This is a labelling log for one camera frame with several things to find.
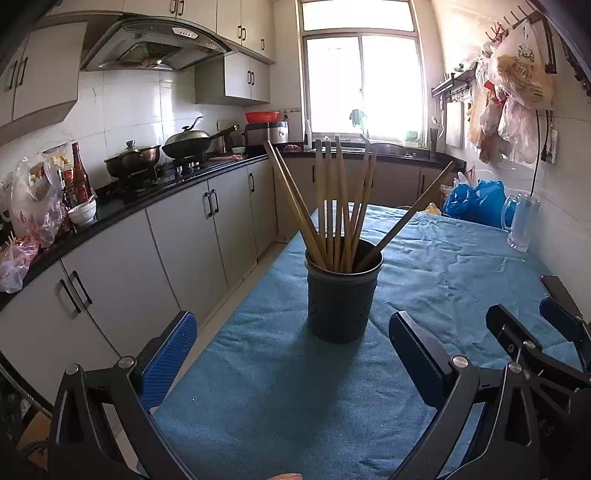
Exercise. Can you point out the black wok with lid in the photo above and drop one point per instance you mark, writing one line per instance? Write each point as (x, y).
(191, 142)

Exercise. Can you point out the white plastic bag counter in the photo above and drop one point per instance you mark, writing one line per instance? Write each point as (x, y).
(33, 203)

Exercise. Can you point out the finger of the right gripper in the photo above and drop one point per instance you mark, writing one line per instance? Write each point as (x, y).
(524, 349)
(572, 329)

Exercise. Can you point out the clear glass beer mug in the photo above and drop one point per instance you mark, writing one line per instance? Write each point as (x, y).
(518, 218)

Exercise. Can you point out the upper wall cabinets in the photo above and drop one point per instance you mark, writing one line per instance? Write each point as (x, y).
(46, 44)

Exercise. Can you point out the black utensil holder cup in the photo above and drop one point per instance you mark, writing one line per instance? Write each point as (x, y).
(339, 303)

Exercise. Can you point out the red basin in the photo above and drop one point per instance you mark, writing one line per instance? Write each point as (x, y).
(262, 116)

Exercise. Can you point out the range hood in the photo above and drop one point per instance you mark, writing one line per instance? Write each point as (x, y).
(149, 43)

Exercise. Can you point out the lower kitchen cabinets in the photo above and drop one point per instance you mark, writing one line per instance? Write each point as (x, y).
(104, 293)

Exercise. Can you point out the blue plastic bag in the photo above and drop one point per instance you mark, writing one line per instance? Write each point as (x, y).
(486, 204)

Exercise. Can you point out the sauce bottles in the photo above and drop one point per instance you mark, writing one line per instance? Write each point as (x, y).
(76, 186)

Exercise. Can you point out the steel rice cooker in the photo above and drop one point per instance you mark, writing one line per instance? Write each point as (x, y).
(258, 133)

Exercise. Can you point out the black smartphone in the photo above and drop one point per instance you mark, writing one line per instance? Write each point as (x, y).
(559, 293)

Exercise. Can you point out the white bowl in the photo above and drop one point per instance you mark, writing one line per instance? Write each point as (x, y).
(83, 213)

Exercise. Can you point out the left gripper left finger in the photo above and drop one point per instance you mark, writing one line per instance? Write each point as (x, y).
(82, 444)

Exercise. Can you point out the blue towel table cloth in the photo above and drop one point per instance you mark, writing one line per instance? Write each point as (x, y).
(266, 396)

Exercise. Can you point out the window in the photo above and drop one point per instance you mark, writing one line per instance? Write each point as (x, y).
(364, 75)

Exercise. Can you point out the hanging plastic bags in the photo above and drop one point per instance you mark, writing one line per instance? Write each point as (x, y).
(514, 86)

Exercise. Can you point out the yellow bag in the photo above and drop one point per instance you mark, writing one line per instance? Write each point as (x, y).
(433, 209)

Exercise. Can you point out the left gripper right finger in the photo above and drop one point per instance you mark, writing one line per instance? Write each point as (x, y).
(485, 423)

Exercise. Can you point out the black countertop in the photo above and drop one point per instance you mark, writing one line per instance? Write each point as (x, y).
(184, 175)

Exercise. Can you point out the person left hand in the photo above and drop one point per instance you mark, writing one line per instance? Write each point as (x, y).
(287, 476)

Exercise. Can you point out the small pot with lid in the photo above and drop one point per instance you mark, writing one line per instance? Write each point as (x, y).
(132, 160)

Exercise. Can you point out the wall shelf rack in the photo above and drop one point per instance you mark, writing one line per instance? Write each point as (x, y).
(457, 82)

